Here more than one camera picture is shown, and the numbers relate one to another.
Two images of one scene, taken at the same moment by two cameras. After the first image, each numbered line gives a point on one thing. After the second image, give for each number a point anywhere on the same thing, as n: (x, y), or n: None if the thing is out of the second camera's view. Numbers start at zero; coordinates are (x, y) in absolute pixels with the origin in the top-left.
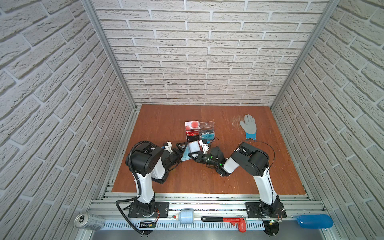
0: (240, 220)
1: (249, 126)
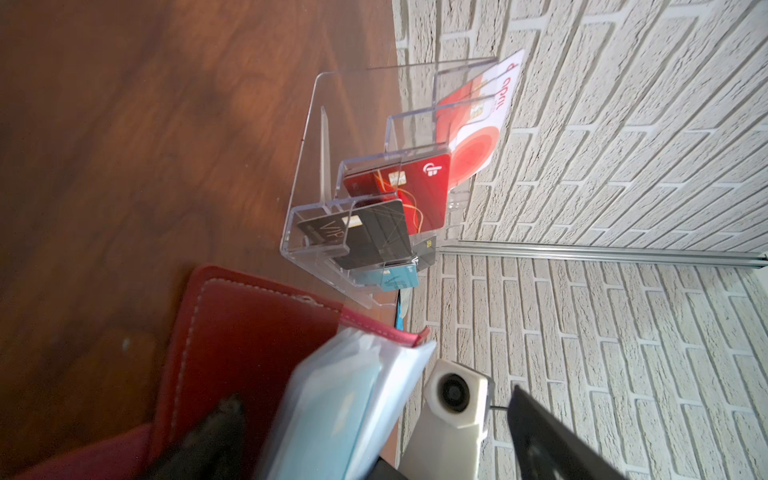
0: None
1: (404, 298)
